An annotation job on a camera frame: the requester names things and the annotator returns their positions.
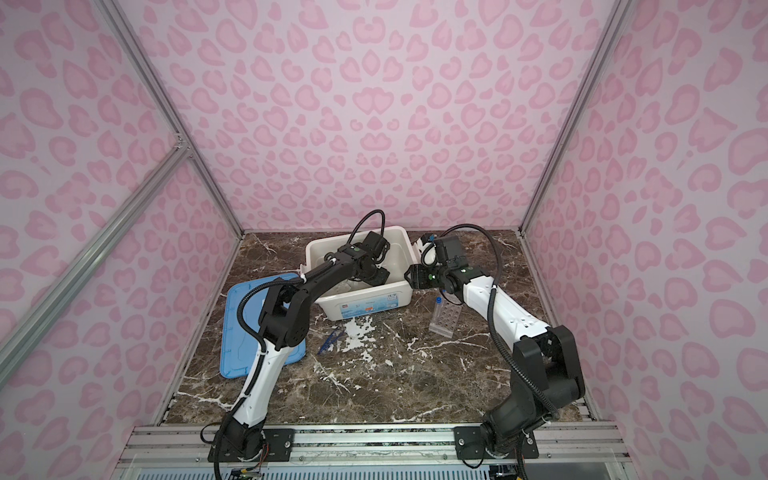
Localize clear test tube rack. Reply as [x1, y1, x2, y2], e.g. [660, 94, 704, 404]
[428, 294, 463, 338]

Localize blue plastic tweezers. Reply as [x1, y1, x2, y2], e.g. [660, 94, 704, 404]
[317, 328, 345, 355]

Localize blue plastic bin lid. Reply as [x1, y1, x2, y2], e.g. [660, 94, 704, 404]
[219, 273, 307, 380]

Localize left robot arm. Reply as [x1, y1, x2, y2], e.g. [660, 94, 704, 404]
[208, 230, 390, 466]

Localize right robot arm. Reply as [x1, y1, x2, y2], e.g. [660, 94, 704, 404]
[405, 234, 585, 461]

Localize white plastic storage bin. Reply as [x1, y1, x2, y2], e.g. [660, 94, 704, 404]
[315, 226, 417, 321]

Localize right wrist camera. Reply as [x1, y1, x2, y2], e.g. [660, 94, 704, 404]
[418, 233, 437, 266]

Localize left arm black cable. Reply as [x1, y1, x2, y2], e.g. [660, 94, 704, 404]
[212, 209, 387, 480]

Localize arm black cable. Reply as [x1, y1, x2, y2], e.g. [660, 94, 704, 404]
[212, 209, 387, 480]
[419, 223, 562, 480]

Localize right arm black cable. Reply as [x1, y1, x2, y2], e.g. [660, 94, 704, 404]
[419, 223, 562, 480]

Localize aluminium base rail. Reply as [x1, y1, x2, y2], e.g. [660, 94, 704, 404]
[112, 421, 638, 479]

